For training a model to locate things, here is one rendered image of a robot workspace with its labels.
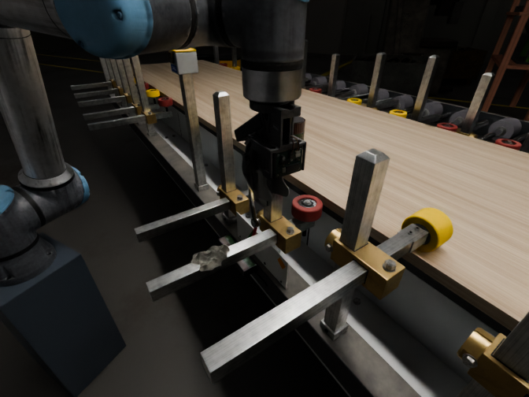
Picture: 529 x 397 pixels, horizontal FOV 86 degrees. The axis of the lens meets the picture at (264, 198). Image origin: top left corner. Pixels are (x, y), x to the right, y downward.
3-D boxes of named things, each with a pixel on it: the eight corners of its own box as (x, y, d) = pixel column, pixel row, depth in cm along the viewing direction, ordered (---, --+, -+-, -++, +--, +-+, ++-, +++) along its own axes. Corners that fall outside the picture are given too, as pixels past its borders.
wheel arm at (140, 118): (90, 132, 146) (87, 124, 144) (89, 131, 148) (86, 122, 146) (172, 117, 166) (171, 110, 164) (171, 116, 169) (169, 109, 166)
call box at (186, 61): (179, 77, 90) (175, 50, 86) (172, 74, 95) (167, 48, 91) (199, 75, 93) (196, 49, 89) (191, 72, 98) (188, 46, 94)
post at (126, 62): (140, 129, 187) (120, 47, 160) (138, 128, 189) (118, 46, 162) (146, 128, 188) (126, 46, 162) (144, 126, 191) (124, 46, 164)
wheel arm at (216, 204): (140, 245, 78) (136, 233, 75) (137, 239, 80) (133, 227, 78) (269, 197, 98) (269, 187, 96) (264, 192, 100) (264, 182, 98)
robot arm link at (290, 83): (231, 64, 43) (282, 60, 47) (233, 98, 45) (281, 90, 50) (262, 74, 36) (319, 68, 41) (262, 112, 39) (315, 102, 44)
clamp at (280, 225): (285, 254, 69) (286, 239, 66) (255, 225, 79) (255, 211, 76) (302, 246, 72) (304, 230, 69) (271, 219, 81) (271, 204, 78)
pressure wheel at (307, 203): (302, 248, 74) (305, 213, 68) (283, 232, 80) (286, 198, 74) (324, 237, 78) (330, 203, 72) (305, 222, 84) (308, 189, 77)
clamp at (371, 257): (377, 302, 46) (385, 282, 43) (320, 254, 56) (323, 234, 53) (400, 285, 49) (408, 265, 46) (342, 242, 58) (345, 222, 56)
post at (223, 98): (230, 232, 101) (217, 93, 74) (225, 228, 103) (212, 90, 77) (238, 229, 102) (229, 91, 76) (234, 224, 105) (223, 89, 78)
